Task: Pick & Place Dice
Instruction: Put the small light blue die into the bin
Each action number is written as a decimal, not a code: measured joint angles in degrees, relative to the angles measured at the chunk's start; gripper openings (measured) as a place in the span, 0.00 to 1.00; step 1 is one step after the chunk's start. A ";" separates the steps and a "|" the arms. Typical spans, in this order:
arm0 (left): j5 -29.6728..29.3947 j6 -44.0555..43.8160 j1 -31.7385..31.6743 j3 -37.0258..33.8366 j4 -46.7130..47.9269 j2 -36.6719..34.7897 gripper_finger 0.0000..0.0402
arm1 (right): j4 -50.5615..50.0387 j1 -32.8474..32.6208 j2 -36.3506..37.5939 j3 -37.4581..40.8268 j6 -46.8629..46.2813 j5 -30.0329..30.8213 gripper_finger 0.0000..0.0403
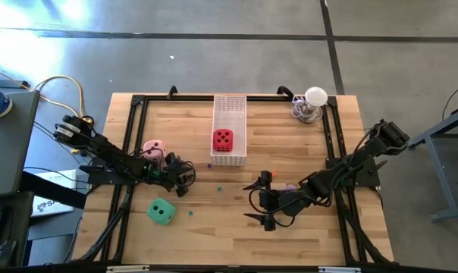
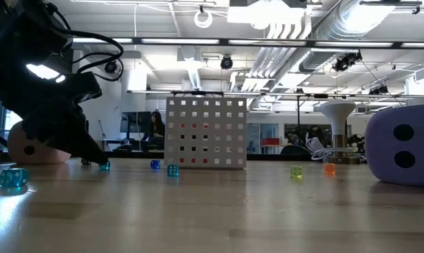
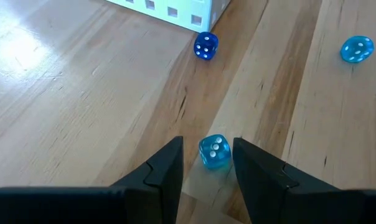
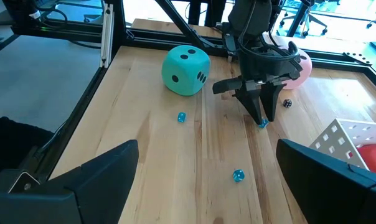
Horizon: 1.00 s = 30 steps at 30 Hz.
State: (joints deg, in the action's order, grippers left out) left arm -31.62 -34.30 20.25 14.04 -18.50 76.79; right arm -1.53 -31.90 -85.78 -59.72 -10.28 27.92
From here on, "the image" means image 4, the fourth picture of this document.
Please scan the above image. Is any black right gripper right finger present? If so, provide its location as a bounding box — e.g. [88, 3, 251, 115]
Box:
[275, 138, 376, 224]

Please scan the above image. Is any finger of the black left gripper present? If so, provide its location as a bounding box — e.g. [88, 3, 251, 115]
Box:
[259, 83, 285, 123]
[233, 81, 264, 126]

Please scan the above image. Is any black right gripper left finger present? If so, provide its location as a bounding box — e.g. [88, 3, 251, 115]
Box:
[0, 139, 139, 224]

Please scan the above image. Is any large pink foam die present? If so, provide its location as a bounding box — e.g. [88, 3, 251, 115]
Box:
[280, 46, 313, 90]

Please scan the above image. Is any large green foam die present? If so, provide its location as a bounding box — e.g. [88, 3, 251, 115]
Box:
[161, 45, 212, 96]

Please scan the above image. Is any white perforated basket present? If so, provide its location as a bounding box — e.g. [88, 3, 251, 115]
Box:
[309, 118, 376, 171]

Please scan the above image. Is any large red foam die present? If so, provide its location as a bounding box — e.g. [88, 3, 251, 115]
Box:
[356, 144, 376, 177]

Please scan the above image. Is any grey mesh office chair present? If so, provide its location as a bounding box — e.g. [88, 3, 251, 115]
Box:
[280, 0, 329, 37]

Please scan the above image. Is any black table-level camera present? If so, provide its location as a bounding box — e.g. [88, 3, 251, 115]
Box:
[0, 169, 41, 194]

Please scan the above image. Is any black aluminium table frame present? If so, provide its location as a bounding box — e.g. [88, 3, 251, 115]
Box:
[10, 0, 376, 187]

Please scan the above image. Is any silver aluminium bracket strip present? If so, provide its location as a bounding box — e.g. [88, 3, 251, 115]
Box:
[100, 2, 115, 68]

